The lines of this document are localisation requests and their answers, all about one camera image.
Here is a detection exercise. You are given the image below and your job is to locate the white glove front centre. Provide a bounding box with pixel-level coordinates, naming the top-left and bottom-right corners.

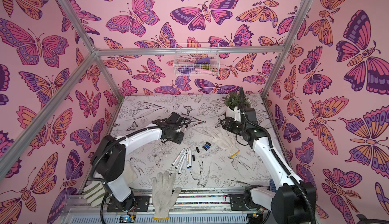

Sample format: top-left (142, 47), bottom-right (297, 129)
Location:
top-left (152, 171), bottom-right (181, 221)

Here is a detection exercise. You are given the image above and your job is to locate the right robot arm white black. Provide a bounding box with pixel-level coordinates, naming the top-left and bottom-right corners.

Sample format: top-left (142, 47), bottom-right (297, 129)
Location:
top-left (222, 106), bottom-right (316, 224)

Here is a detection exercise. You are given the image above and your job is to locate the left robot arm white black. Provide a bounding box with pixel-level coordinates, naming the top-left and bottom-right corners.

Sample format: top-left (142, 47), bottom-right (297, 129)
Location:
top-left (89, 112), bottom-right (191, 203)

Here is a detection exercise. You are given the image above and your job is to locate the white wire basket on wall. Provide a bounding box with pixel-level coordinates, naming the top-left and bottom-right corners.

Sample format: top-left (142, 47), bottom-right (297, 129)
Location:
top-left (172, 42), bottom-right (220, 76)

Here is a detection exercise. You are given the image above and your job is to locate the white glove on table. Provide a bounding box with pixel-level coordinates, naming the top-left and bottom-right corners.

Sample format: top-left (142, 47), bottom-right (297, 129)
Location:
top-left (210, 128), bottom-right (240, 157)

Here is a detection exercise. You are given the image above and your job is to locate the green circuit board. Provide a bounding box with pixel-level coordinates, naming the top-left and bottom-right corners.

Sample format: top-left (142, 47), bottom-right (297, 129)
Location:
top-left (119, 215), bottom-right (136, 224)

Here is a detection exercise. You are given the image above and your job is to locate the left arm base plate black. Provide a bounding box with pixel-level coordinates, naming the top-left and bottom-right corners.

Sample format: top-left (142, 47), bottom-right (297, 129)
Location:
top-left (106, 195), bottom-right (151, 212)

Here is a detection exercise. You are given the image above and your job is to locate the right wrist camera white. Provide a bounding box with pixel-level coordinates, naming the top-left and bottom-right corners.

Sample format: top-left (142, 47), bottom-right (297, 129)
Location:
top-left (225, 106), bottom-right (241, 122)

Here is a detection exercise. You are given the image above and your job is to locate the white glove front left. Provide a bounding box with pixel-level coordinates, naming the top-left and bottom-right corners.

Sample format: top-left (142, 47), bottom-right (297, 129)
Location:
top-left (83, 181), bottom-right (106, 207)

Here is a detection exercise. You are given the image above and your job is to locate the white potted green plant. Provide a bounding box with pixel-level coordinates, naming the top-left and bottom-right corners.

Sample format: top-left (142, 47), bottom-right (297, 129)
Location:
top-left (223, 92), bottom-right (241, 109)

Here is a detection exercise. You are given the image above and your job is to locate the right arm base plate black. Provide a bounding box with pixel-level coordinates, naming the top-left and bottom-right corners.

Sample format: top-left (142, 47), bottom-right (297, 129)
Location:
top-left (229, 194), bottom-right (252, 211)

